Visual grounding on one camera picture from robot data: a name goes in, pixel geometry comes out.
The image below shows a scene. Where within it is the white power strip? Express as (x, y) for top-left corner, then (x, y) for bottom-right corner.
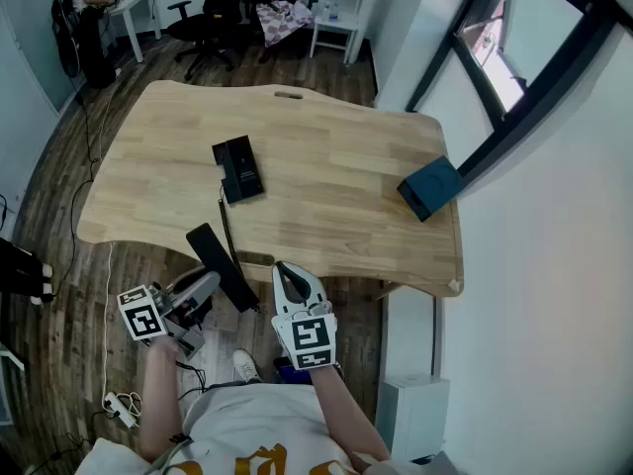
(102, 391), (137, 428)

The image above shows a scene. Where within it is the person's left forearm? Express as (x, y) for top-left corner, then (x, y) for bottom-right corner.
(136, 336), (188, 464)

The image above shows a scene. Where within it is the white desk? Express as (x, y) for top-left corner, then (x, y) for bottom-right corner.
(92, 0), (163, 64)

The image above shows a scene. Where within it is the black chair with checkered cloth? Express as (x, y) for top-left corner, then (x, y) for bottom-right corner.
(241, 0), (320, 64)

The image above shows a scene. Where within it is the black square box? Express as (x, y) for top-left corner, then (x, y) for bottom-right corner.
(397, 154), (465, 224)

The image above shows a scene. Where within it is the black office chair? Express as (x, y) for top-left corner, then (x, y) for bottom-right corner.
(165, 0), (248, 82)

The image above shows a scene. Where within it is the black window frame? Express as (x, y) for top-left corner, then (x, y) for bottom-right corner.
(405, 0), (633, 188)

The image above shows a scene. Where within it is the white shoe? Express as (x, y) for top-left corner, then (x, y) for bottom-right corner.
(231, 348), (262, 384)

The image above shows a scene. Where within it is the white shirt with gold print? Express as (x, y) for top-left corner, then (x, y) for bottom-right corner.
(73, 381), (461, 475)

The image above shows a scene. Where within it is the dark blue device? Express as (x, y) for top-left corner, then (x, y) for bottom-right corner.
(272, 356), (312, 385)

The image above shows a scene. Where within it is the black desk control panel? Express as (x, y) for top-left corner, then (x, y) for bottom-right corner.
(235, 251), (276, 267)

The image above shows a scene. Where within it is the person's right forearm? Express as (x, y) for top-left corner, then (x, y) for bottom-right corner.
(309, 363), (393, 464)

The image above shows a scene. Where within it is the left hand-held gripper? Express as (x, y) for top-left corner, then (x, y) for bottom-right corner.
(117, 270), (222, 360)

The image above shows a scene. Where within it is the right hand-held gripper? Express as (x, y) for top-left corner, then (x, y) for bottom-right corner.
(270, 260), (338, 371)

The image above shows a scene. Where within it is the black telephone handset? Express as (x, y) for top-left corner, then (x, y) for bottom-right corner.
(185, 222), (261, 314)

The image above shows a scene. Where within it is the black backpack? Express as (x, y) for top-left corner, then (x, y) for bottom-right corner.
(50, 0), (81, 79)

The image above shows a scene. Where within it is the white side table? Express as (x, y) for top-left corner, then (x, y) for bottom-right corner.
(309, 0), (366, 64)

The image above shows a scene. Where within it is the white metal rack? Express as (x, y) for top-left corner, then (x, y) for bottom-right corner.
(0, 342), (26, 426)

